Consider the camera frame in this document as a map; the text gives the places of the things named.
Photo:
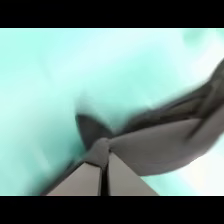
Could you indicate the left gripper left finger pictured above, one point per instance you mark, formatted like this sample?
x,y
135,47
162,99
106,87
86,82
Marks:
x,y
81,181

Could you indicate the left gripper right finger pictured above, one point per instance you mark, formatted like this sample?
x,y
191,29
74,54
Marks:
x,y
125,180

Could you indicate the grey garment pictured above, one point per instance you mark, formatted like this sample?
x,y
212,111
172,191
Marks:
x,y
160,150

